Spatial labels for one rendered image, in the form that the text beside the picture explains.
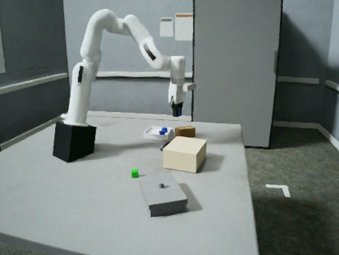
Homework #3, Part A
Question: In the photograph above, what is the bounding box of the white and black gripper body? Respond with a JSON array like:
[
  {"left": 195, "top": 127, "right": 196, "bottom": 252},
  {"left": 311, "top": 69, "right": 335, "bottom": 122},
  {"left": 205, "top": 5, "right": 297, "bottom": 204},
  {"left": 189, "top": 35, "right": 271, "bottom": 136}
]
[{"left": 169, "top": 83, "right": 185, "bottom": 104}]

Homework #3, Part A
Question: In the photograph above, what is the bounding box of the brown cardboard box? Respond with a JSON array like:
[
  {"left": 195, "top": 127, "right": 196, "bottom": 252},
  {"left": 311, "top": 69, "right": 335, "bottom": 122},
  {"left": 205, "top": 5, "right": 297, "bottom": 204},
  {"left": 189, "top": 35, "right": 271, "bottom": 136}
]
[{"left": 175, "top": 126, "right": 195, "bottom": 138}]

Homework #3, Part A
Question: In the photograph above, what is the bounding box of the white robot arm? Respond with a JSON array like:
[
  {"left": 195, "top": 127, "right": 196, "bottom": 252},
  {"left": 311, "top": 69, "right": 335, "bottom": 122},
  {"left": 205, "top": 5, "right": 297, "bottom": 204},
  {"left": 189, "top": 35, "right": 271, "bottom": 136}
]
[{"left": 61, "top": 10, "right": 195, "bottom": 127}]

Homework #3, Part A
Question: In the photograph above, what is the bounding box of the green block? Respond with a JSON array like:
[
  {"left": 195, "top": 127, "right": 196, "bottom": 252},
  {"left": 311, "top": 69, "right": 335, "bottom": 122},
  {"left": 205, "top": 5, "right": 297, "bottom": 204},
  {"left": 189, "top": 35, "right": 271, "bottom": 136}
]
[{"left": 131, "top": 169, "right": 138, "bottom": 178}]

